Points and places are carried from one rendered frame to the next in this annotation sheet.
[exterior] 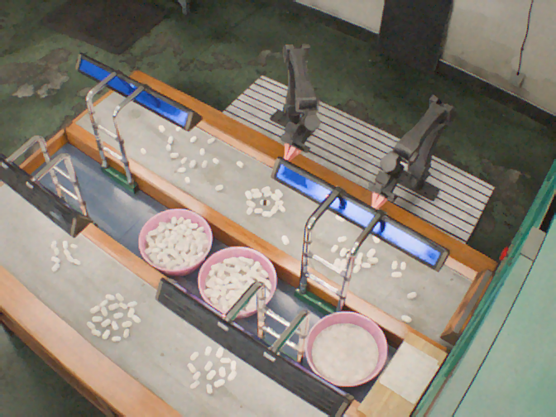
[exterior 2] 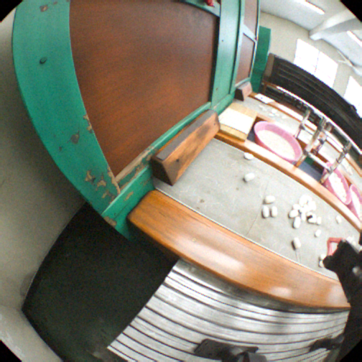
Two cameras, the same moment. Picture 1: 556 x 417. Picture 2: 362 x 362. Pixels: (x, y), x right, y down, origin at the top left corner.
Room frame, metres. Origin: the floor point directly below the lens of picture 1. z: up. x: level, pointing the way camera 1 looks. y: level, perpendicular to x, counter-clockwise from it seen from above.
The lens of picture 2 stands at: (1.29, -0.70, 1.09)
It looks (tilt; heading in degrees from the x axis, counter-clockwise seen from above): 54 degrees down; 178
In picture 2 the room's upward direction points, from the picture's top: 2 degrees clockwise
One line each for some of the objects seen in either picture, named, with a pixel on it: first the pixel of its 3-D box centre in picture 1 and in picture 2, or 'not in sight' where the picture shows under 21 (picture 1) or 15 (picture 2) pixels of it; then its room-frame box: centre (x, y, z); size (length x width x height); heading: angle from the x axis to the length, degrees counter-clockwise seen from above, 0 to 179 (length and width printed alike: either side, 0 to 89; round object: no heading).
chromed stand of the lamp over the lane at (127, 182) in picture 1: (124, 131); not in sight; (1.63, 0.60, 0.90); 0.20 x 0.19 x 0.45; 56
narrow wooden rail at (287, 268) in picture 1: (228, 233); (348, 224); (1.30, 0.18, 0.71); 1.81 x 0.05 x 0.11; 56
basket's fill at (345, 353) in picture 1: (344, 355); (274, 147); (0.82, -0.24, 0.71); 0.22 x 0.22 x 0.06
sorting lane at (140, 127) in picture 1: (257, 199); (350, 253); (1.45, 0.08, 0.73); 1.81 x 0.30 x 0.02; 56
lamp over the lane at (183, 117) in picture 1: (133, 86); not in sight; (1.69, 0.55, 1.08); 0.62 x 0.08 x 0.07; 56
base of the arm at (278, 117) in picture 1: (292, 117); (326, 342); (1.91, -0.05, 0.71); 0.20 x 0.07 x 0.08; 58
